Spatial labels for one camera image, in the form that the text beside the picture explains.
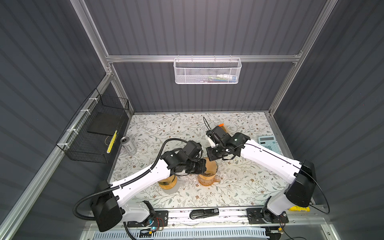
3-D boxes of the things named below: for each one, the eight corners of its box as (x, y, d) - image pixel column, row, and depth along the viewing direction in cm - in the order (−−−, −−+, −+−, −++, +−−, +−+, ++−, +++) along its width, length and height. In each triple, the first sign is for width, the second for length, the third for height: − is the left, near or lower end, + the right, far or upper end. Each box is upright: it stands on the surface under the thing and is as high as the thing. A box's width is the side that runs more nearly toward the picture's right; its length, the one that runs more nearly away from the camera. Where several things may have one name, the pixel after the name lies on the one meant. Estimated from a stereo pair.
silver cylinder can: (127, 151, 101) (119, 139, 90) (133, 147, 103) (126, 134, 92) (132, 157, 98) (124, 145, 87) (138, 152, 100) (131, 140, 89)
